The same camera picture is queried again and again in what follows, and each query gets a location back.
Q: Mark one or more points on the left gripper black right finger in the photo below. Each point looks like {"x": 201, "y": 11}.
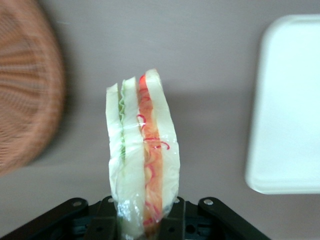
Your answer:
{"x": 175, "y": 220}

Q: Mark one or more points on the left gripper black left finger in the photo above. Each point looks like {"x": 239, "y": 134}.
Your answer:
{"x": 105, "y": 220}

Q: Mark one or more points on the triangle sandwich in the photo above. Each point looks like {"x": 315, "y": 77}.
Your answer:
{"x": 132, "y": 150}

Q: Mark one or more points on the brown wicker basket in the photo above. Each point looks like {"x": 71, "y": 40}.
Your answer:
{"x": 25, "y": 87}

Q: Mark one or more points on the beige plastic tray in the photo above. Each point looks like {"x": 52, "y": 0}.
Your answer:
{"x": 287, "y": 100}

